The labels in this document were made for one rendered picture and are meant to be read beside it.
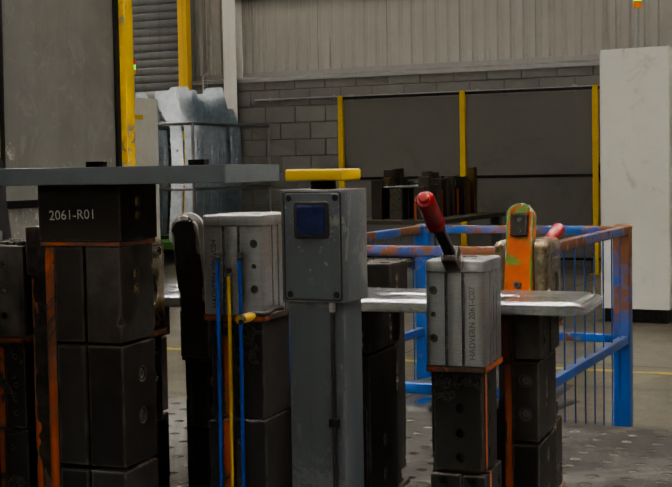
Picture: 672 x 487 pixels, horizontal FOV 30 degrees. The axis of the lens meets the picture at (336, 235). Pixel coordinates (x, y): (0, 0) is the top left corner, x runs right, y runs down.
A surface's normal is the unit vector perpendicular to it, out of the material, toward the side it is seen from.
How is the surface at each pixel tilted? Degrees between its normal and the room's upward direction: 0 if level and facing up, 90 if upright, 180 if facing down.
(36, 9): 90
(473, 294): 90
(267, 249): 90
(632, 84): 90
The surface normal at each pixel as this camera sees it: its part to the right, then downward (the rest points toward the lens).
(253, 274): -0.35, 0.06
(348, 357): 0.94, 0.00
